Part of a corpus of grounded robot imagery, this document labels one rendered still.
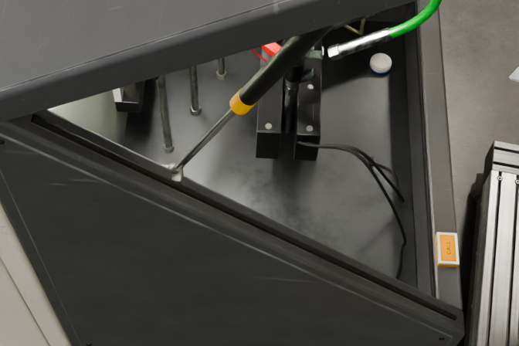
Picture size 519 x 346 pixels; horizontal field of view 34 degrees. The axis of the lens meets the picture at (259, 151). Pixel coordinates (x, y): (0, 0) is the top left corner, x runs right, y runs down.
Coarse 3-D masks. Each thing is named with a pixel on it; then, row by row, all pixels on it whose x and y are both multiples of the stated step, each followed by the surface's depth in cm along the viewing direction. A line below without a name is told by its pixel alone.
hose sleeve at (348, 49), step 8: (376, 32) 119; (384, 32) 118; (352, 40) 121; (360, 40) 120; (368, 40) 119; (376, 40) 119; (384, 40) 119; (344, 48) 121; (352, 48) 121; (360, 48) 120
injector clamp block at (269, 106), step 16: (320, 48) 142; (304, 64) 140; (320, 64) 140; (320, 80) 139; (272, 96) 137; (304, 96) 137; (320, 96) 137; (272, 112) 135; (304, 112) 135; (320, 112) 136; (272, 128) 134; (304, 128) 134; (320, 128) 134; (256, 144) 137; (272, 144) 136; (304, 160) 140
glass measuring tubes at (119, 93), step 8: (144, 80) 143; (120, 88) 136; (128, 88) 136; (136, 88) 138; (120, 96) 136; (128, 96) 138; (136, 96) 138; (120, 104) 138; (128, 104) 138; (136, 104) 138; (136, 112) 140
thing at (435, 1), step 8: (432, 0) 112; (440, 0) 111; (424, 8) 114; (432, 8) 113; (416, 16) 115; (424, 16) 114; (400, 24) 118; (408, 24) 116; (416, 24) 116; (392, 32) 118; (400, 32) 117
